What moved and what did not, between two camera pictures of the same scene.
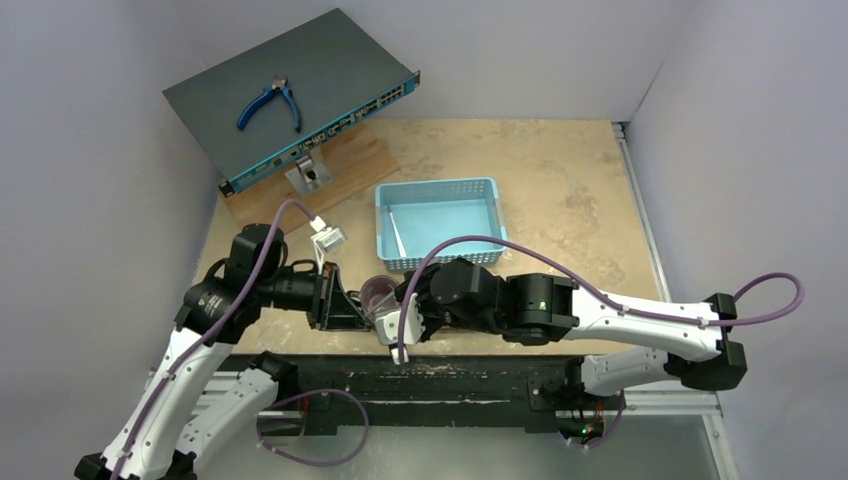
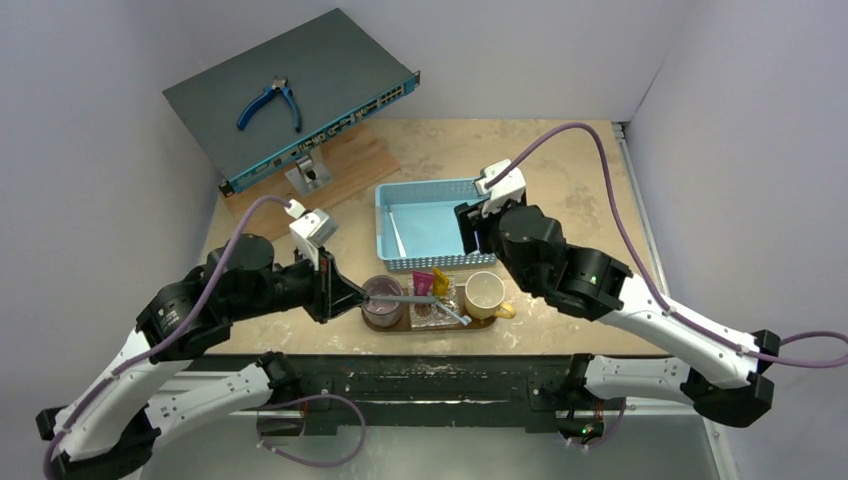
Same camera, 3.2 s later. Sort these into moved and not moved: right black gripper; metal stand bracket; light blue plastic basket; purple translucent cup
Moved: right black gripper
Not moved: metal stand bracket; purple translucent cup; light blue plastic basket
